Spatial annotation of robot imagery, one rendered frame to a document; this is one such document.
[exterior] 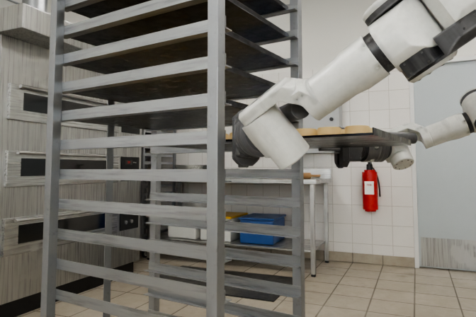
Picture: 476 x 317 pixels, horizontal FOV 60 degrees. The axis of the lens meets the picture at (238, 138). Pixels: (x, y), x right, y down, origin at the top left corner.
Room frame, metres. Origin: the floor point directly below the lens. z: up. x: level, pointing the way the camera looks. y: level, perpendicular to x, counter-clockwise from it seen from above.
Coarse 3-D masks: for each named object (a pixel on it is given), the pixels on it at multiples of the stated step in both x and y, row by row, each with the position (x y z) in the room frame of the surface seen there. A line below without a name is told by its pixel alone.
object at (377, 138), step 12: (372, 132) 0.78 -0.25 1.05; (384, 132) 0.85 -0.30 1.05; (204, 144) 1.07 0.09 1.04; (228, 144) 1.07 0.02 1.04; (312, 144) 1.07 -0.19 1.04; (324, 144) 1.07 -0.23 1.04; (336, 144) 1.07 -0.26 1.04; (348, 144) 1.07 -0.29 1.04; (360, 144) 1.07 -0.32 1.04; (372, 144) 1.07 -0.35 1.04; (384, 144) 1.07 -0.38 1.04; (396, 144) 1.07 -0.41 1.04; (408, 144) 1.08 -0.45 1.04
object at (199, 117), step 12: (204, 108) 1.03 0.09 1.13; (228, 108) 1.03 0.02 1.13; (240, 108) 1.03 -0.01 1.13; (84, 120) 1.29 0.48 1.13; (96, 120) 1.29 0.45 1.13; (108, 120) 1.29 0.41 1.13; (120, 120) 1.29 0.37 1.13; (132, 120) 1.29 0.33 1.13; (144, 120) 1.29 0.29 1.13; (156, 120) 1.29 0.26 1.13; (168, 120) 1.29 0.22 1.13; (180, 120) 1.29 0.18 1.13; (192, 120) 1.29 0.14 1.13; (204, 120) 1.29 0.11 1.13; (228, 120) 1.29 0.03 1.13
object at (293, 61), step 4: (288, 60) 1.31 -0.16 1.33; (292, 60) 1.31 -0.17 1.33; (296, 60) 1.30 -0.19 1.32; (288, 64) 1.29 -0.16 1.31; (292, 64) 1.28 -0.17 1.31; (296, 64) 1.28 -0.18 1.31; (264, 68) 1.33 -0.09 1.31; (268, 68) 1.33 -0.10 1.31; (272, 68) 1.33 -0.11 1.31; (276, 68) 1.33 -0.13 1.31; (280, 68) 1.33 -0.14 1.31; (248, 72) 1.39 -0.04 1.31; (252, 72) 1.39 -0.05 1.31
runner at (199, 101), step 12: (192, 96) 0.99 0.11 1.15; (204, 96) 0.97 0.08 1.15; (84, 108) 1.21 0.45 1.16; (96, 108) 1.18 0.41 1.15; (108, 108) 1.15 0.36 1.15; (120, 108) 1.13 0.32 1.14; (132, 108) 1.10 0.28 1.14; (144, 108) 1.08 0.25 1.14; (156, 108) 1.06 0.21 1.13; (168, 108) 1.04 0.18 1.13; (180, 108) 1.01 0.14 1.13; (192, 108) 1.01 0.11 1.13; (72, 120) 1.27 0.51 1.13
